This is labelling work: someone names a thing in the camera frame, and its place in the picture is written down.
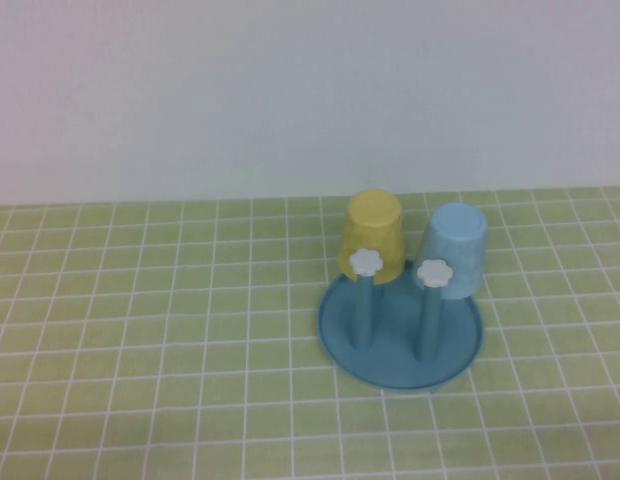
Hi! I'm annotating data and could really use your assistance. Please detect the yellow plastic cup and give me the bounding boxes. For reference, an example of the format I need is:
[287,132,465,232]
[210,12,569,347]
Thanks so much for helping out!
[338,189,407,287]

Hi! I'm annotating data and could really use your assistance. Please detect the blue cup stand white caps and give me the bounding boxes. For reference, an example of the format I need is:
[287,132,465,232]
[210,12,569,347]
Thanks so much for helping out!
[317,248,486,393]

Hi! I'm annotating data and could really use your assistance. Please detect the light blue plastic cup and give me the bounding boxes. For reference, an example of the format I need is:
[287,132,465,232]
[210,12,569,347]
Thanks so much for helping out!
[418,202,490,301]

